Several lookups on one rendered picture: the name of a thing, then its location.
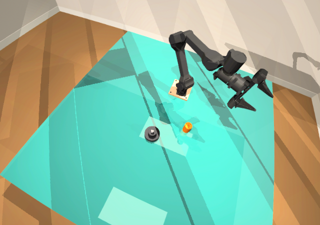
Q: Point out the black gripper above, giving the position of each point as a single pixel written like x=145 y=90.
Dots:
x=239 y=84

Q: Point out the orange knob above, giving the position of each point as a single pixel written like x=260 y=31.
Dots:
x=187 y=127

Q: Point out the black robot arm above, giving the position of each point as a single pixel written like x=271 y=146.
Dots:
x=211 y=59

